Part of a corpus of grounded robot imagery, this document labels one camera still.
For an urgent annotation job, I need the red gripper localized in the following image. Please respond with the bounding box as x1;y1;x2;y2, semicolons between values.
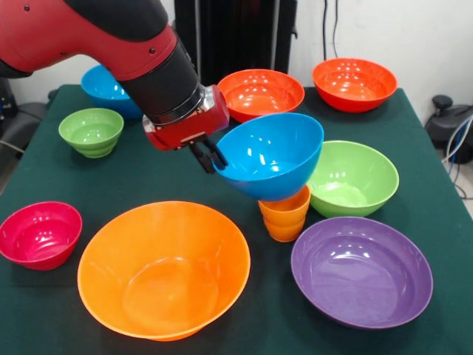
142;84;231;175

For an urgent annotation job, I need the blue plastic bowl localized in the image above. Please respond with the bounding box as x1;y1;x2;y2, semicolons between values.
81;64;143;120
215;112;325;203

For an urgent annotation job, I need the orange plastic cup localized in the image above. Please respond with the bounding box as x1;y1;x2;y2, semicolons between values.
258;184;312;227
262;216;307;243

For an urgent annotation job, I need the large orange plastic bowl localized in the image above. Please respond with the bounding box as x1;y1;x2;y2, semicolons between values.
77;200;252;342

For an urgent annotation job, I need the small green plastic bowl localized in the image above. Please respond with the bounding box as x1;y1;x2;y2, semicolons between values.
58;107;125;159

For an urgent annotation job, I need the red-orange plastic bowl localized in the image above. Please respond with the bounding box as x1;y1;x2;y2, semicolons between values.
312;57;399;114
217;68;306;124

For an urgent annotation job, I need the large green plastic bowl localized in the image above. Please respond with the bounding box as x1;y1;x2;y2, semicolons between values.
306;140;401;219

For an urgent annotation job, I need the dark green table cloth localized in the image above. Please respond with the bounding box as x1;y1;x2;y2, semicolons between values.
0;84;473;355

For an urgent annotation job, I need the pink plastic bowl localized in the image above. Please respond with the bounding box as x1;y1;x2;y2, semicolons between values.
0;200;84;271

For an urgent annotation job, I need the purple plastic bowl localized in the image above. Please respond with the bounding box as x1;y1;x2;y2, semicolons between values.
290;216;434;330

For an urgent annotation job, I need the dark grey chair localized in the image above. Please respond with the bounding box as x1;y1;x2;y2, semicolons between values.
0;101;49;149

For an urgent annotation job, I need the black equipment rack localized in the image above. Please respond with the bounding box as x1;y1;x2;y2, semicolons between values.
0;75;18;138

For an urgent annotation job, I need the black office chair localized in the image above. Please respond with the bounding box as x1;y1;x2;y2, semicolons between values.
424;95;473;164

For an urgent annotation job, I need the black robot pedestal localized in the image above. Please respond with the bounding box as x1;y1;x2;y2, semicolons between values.
170;0;299;87

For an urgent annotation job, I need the black wall cable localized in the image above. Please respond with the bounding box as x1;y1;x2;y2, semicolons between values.
332;0;340;58
322;0;330;62

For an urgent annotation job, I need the grey cable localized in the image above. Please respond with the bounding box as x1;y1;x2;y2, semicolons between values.
0;139;26;153

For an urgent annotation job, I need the blue and white cable bundle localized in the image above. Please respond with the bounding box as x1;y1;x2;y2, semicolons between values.
441;114;473;200

